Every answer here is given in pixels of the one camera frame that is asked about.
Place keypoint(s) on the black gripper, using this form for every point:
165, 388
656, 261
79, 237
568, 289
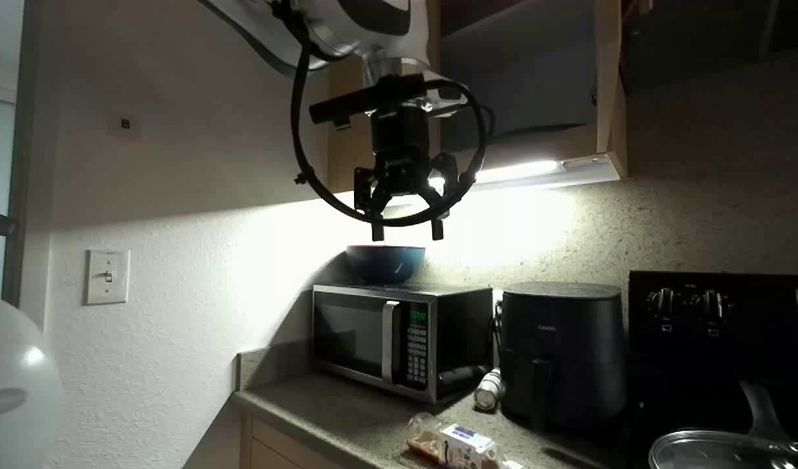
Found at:
403, 146

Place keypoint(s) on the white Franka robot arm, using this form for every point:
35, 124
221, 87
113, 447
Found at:
330, 27

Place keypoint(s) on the small white shaker bottle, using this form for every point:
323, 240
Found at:
489, 388

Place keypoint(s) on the wooden base cabinet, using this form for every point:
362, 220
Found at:
271, 447

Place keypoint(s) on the dark teal bowl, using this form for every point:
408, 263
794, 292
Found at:
386, 261

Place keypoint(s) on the stainless steel microwave oven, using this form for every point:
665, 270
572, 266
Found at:
388, 341

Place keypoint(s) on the black air fryer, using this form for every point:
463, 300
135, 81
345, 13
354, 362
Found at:
559, 356

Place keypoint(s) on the black kitchen stove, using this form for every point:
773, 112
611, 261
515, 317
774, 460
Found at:
721, 348

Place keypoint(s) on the glass pan lid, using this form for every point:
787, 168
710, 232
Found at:
721, 451

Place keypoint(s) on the black frying pan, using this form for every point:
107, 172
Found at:
759, 408

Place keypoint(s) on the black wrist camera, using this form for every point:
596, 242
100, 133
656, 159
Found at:
362, 100

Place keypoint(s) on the wooden wall cabinet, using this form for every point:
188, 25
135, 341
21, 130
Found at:
520, 78

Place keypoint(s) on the white light switch plate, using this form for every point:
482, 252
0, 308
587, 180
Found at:
107, 278

